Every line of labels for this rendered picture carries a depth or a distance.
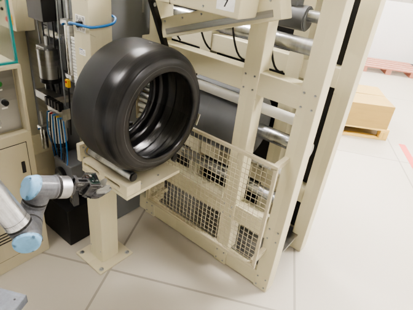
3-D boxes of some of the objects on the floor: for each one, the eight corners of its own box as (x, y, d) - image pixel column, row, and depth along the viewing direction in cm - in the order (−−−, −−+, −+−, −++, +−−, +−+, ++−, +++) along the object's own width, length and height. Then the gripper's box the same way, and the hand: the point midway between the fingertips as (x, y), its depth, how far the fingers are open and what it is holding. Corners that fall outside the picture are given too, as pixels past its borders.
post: (90, 253, 243) (45, -295, 118) (106, 243, 252) (81, -274, 127) (102, 264, 236) (68, -305, 111) (118, 253, 245) (104, -283, 120)
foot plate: (75, 253, 241) (75, 251, 240) (108, 234, 260) (108, 231, 259) (100, 275, 228) (100, 273, 227) (133, 253, 247) (133, 251, 246)
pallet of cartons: (367, 114, 525) (378, 85, 503) (388, 141, 452) (401, 108, 430) (284, 104, 528) (291, 74, 506) (291, 128, 455) (299, 95, 433)
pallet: (408, 68, 803) (410, 63, 797) (420, 80, 725) (423, 74, 719) (348, 59, 820) (350, 53, 814) (353, 69, 742) (355, 64, 736)
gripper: (77, 187, 138) (122, 187, 154) (70, 170, 142) (114, 171, 159) (67, 201, 142) (112, 199, 158) (61, 183, 146) (105, 183, 162)
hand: (107, 189), depth 159 cm, fingers closed
